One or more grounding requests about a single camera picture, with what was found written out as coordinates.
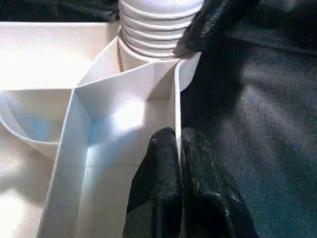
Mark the white plastic table leg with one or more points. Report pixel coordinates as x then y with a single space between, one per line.
158 24

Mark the black plastic table mat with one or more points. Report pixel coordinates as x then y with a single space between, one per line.
247 124

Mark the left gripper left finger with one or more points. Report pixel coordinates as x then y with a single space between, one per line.
158 186

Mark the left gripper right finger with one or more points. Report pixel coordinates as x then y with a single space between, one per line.
210 198

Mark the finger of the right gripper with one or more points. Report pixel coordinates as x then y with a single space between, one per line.
205 24

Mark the white plastic table top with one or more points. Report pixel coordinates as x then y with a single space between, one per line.
111 104

